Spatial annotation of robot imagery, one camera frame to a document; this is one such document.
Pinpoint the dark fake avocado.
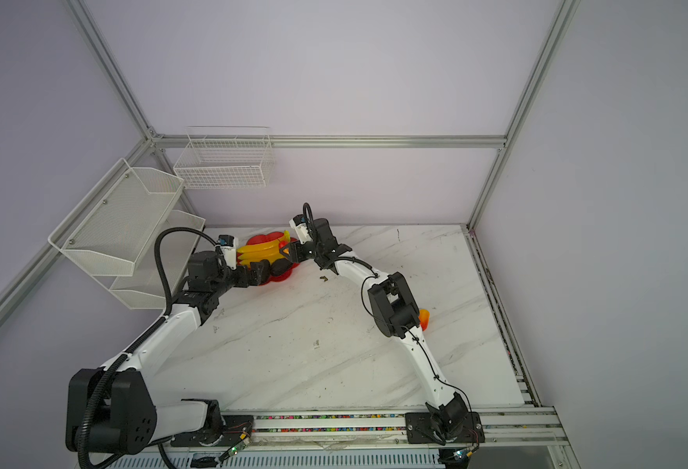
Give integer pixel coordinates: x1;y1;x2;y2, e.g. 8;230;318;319
271;258;294;279

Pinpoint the red yellow fake mango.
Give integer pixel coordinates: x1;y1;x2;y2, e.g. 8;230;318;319
419;309;431;331

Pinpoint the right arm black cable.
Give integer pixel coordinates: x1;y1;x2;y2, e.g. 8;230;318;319
301;201;474;412

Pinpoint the white mesh two-tier shelf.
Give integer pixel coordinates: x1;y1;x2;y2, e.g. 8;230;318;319
48;159;205;310

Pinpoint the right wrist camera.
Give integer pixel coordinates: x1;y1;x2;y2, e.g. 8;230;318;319
289;214;313;243

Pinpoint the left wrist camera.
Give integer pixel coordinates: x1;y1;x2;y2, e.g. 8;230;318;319
217;234;238;270

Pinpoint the red flower-shaped fruit bowl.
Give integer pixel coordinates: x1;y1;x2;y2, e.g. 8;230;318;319
238;231;297;283

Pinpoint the aluminium frame corner post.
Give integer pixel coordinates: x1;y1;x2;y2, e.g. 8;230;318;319
64;0;156;141

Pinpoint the white wire wall basket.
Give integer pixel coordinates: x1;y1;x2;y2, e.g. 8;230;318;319
173;126;275;190

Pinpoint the yellow fake banana bunch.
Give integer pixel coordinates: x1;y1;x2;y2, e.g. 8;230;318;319
236;231;291;266

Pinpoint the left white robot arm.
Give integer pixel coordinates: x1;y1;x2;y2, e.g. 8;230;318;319
66;251;272;456

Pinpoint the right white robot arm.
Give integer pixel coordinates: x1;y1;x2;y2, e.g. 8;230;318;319
279;203;482;448

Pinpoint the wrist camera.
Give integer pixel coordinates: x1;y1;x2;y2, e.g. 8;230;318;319
217;234;238;270
289;214;313;243

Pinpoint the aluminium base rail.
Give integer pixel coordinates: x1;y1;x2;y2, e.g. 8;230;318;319
132;405;570;455

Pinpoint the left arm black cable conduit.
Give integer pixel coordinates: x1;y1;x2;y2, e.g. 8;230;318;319
76;227;219;469

